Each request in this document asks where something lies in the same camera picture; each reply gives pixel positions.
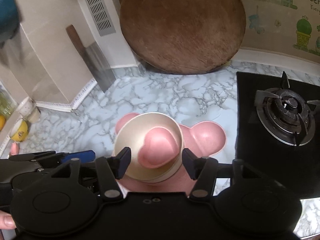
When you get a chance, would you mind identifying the pink bear-shaped plate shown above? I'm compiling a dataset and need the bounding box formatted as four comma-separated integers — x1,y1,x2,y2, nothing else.
119,121,227,194

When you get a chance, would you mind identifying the cream round bowl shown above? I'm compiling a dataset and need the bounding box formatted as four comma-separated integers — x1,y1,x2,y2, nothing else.
113,112,184,183

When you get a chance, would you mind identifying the pink round bowl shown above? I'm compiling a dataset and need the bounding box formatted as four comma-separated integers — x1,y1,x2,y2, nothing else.
135,172,175,183

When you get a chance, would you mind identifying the person's left hand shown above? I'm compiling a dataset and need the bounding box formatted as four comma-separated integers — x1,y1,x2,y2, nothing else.
0,211,16,230

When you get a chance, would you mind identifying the yellow ceramic bowl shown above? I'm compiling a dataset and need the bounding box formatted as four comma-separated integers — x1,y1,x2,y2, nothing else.
9,118,28,142

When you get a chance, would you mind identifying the yellow mug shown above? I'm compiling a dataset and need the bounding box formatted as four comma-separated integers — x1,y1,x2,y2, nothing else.
0,115,7,131

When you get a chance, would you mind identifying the white floral bowl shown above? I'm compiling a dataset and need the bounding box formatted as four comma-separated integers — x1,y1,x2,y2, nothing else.
16,97,35,117

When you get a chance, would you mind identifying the green water jug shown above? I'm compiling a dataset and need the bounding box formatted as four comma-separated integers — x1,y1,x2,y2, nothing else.
0,86,15,119

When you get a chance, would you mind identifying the black gas stove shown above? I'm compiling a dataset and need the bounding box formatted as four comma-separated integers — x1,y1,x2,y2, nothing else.
235,72,319,199

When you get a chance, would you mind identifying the teal hanging pan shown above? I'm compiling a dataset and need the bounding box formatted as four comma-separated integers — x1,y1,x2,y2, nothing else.
0,0,20,49

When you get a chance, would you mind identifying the round wooden cutting board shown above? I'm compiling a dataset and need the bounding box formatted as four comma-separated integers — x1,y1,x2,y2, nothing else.
120,0,246,74

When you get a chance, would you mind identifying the cleaver with wooden handle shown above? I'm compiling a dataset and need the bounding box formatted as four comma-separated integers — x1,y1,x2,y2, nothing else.
66,25,116,93

